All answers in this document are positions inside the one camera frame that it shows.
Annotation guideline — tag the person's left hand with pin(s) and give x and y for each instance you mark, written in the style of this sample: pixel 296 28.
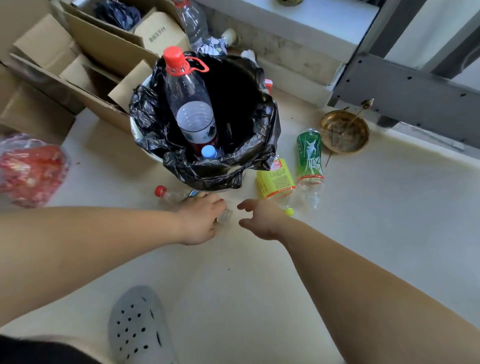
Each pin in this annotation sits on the person's left hand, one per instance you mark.
pixel 197 221

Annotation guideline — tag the person's right hand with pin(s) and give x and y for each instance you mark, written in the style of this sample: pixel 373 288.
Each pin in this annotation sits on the person's right hand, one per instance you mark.
pixel 267 221

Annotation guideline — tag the person's left fingers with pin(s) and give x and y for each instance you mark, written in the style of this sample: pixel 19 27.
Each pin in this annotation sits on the person's left fingers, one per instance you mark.
pixel 218 208

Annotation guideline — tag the person's right thumb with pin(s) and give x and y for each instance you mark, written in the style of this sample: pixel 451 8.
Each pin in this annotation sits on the person's right thumb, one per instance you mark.
pixel 246 224

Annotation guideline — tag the small clear red-capped bottle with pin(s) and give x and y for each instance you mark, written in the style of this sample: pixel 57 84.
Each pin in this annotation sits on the small clear red-capped bottle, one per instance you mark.
pixel 170 194

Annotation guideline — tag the person's left forearm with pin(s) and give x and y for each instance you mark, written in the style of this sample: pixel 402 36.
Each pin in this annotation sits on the person's left forearm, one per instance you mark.
pixel 82 255

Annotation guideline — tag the person's right forearm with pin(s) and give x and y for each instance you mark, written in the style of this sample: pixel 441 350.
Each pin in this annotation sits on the person's right forearm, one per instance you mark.
pixel 375 300

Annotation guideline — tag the yellow label plastic bottle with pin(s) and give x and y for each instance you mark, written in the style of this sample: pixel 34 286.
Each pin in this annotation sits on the yellow label plastic bottle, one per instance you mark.
pixel 275 180

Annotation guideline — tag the small blue-capped bottle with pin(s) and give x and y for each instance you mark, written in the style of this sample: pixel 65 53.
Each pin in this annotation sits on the small blue-capped bottle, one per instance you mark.
pixel 209 151

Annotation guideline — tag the black trash bag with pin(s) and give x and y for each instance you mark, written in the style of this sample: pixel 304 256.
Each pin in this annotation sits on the black trash bag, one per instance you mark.
pixel 247 123

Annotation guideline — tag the green label plastic bottle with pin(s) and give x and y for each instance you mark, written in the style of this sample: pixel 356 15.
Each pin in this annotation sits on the green label plastic bottle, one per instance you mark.
pixel 310 157

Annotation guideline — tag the large clear red-capped bottle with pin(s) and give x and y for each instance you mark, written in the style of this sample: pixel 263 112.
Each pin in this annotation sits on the large clear red-capped bottle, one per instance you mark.
pixel 189 105

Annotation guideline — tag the brass dish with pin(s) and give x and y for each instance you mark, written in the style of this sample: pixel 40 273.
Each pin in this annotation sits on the brass dish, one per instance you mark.
pixel 344 132

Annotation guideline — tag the grey perforated clog shoe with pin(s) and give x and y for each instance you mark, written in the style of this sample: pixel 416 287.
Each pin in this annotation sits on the grey perforated clog shoe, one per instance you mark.
pixel 137 330

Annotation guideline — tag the crumpled silver wrapper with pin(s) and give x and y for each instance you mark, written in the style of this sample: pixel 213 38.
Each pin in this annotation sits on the crumpled silver wrapper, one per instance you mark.
pixel 212 47

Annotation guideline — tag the small white bottle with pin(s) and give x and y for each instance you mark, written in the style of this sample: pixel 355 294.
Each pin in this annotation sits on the small white bottle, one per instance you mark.
pixel 229 37

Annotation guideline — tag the small printed cardboard box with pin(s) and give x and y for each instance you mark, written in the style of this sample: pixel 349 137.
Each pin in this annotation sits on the small printed cardboard box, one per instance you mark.
pixel 161 32

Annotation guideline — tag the clear empty plastic bottle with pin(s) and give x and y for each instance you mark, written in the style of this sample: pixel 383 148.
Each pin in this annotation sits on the clear empty plastic bottle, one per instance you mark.
pixel 192 22

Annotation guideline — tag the red plastic bag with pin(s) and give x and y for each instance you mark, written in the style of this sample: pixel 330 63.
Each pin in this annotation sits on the red plastic bag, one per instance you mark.
pixel 32 172

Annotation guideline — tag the open brown cardboard box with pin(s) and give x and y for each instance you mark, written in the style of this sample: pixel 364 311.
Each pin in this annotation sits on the open brown cardboard box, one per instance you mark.
pixel 105 45

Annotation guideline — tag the flattened brown cardboard box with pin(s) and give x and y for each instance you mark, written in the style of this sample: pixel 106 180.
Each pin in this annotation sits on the flattened brown cardboard box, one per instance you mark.
pixel 48 75

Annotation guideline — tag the dark blue plastic bag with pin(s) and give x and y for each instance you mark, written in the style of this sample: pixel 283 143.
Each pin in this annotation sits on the dark blue plastic bag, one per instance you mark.
pixel 117 14

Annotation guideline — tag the person's black shorts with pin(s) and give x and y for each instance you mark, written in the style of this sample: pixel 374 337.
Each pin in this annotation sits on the person's black shorts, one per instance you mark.
pixel 41 352

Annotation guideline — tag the grey metal door frame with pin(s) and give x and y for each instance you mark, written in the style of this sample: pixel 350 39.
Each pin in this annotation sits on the grey metal door frame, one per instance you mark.
pixel 408 90

